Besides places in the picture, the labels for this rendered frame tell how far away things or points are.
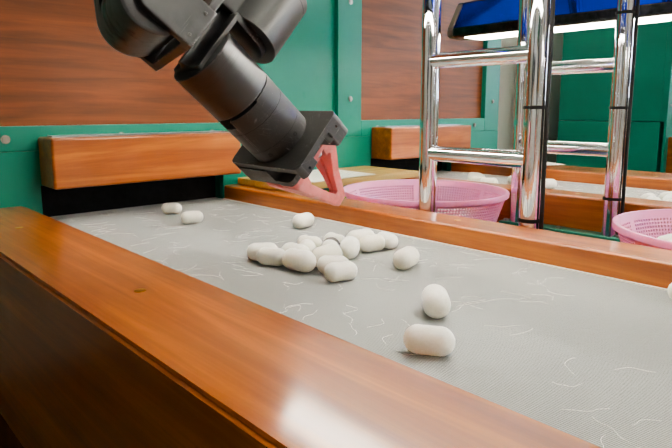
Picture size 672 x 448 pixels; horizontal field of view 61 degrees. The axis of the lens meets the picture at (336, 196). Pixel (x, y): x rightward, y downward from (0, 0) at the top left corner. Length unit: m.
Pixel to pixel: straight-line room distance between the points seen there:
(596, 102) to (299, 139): 2.93
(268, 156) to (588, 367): 0.29
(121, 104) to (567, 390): 0.78
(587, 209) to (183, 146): 0.63
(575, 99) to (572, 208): 2.46
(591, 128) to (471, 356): 3.01
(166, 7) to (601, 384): 0.37
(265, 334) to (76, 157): 0.56
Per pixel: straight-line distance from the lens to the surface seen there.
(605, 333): 0.46
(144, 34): 0.45
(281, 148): 0.50
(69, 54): 0.94
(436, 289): 0.45
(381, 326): 0.43
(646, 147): 3.27
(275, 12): 0.50
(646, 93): 3.27
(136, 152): 0.90
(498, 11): 1.18
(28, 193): 0.92
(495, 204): 0.88
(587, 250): 0.61
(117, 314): 0.41
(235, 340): 0.35
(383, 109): 1.33
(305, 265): 0.55
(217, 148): 0.96
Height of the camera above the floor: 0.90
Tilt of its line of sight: 9 degrees down
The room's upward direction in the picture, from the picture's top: straight up
